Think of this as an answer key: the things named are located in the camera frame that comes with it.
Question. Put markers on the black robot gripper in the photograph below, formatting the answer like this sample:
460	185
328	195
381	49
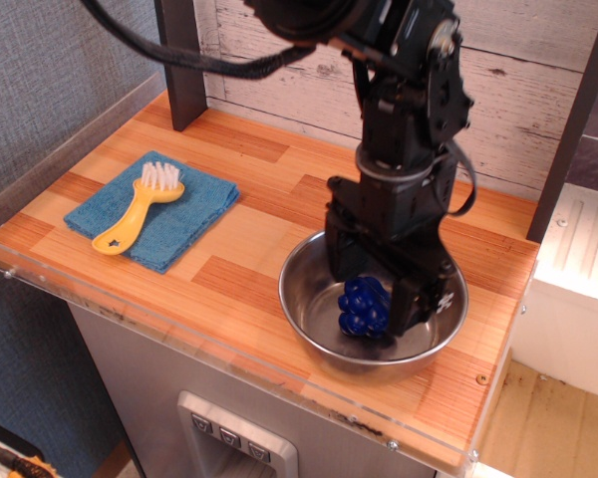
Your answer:
396	223

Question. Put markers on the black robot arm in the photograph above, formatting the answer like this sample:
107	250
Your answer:
405	57

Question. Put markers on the blue folded cloth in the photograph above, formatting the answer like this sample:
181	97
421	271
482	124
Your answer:
170	229

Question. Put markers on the stainless steel bowl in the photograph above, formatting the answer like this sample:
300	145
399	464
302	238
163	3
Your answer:
309	299

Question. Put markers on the yellow scrub brush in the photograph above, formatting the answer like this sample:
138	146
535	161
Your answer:
159	183

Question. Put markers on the yellow object bottom left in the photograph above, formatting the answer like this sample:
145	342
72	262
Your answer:
24	467

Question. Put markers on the dark right upright post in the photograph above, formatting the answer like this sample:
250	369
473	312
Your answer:
581	109

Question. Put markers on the grey toy cabinet front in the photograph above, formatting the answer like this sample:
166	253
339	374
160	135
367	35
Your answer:
144	378

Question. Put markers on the clear acrylic edge guard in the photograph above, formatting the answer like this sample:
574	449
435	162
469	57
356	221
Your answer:
213	325

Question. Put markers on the silver toy dispenser panel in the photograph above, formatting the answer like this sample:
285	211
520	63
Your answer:
224	444

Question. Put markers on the blue toy grape bunch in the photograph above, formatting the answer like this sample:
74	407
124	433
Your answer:
364	308

